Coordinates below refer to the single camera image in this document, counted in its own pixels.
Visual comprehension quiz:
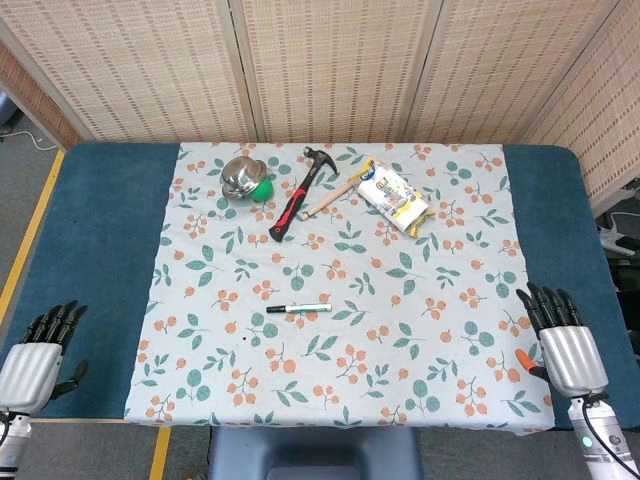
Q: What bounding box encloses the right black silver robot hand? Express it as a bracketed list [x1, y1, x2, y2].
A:
[514, 281, 611, 399]

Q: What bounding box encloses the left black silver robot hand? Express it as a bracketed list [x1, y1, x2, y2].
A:
[0, 299, 90, 416]

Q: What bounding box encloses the green white marker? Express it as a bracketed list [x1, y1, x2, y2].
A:
[283, 302, 333, 315]

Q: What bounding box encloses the white clamp device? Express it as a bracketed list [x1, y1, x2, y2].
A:
[597, 211, 640, 258]

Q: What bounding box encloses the blue table mat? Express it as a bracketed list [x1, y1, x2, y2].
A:
[0, 141, 640, 432]

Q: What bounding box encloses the floral print tablecloth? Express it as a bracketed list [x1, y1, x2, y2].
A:
[123, 141, 556, 432]

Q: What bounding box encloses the white yellow plastic package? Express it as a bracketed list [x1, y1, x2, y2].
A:
[355, 156, 437, 240]

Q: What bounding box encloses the blue padded chair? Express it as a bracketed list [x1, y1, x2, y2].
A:
[207, 425, 424, 480]

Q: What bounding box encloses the stainless steel bowl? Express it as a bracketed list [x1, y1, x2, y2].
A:
[220, 155, 272, 200]

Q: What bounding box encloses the green ball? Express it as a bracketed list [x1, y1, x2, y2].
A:
[249, 177, 276, 203]

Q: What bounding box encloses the black red claw hammer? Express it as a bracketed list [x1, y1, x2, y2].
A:
[268, 145, 340, 244]

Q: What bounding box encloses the bamboo folding screen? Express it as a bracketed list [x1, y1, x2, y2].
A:
[0, 0, 640, 217]

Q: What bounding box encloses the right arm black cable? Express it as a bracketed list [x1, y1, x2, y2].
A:
[578, 395, 640, 480]

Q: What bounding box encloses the white floor cable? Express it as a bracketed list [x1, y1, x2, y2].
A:
[0, 129, 59, 151]

